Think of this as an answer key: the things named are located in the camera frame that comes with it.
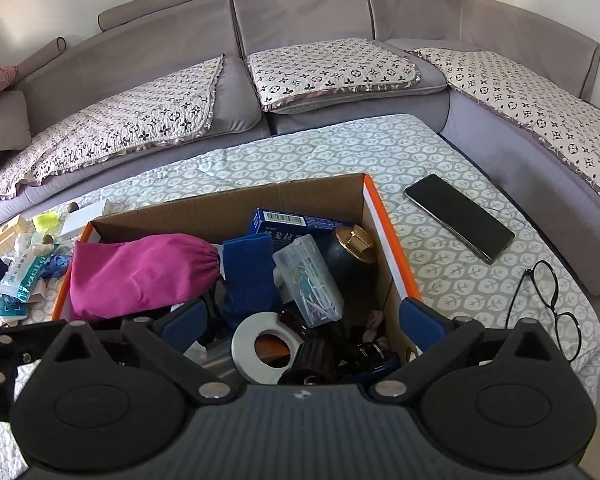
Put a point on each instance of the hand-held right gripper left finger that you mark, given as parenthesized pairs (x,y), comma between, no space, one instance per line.
(182,327)

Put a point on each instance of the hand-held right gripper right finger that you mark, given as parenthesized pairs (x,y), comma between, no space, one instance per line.
(420,327)

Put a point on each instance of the blue cloth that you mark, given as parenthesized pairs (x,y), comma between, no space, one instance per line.
(247,270)

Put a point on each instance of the orange cardboard box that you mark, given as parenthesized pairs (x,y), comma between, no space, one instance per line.
(220,210)

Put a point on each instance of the clear plastic paper clip box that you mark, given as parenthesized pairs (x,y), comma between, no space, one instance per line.
(305,280)

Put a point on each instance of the blue carton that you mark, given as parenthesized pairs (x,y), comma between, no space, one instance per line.
(290,220)

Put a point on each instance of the desktop with patterned cloth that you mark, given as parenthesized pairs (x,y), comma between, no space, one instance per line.
(330,160)

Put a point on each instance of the green white packet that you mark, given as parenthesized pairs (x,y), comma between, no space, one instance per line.
(22,280)

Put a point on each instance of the cream box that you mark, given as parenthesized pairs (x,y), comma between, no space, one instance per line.
(10,235)

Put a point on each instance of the black blue object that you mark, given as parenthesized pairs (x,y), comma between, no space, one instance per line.
(375,362)

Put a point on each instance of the silver tape roll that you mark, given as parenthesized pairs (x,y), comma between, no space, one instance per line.
(242,345)

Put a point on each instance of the blue plastic wrapper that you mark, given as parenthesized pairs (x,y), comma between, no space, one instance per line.
(55,265)

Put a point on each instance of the yellow brush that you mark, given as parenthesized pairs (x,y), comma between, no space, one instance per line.
(45,220)

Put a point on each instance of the black bottle with gold cap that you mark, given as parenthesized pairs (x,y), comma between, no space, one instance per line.
(345,260)

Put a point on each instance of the white flat box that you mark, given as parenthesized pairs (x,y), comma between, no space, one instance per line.
(80,217)

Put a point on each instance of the black smartphone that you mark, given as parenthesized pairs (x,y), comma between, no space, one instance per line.
(455,215)

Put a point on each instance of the grey sofa cushion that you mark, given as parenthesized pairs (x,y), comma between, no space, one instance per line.
(2,120)

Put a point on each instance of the patterned sofa seat cover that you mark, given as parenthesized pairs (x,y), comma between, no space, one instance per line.
(130,110)
(545,105)
(330,70)

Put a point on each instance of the grey sofa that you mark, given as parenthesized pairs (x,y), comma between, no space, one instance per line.
(305,15)

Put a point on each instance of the black frame glasses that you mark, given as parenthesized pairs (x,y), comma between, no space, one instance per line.
(558,314)

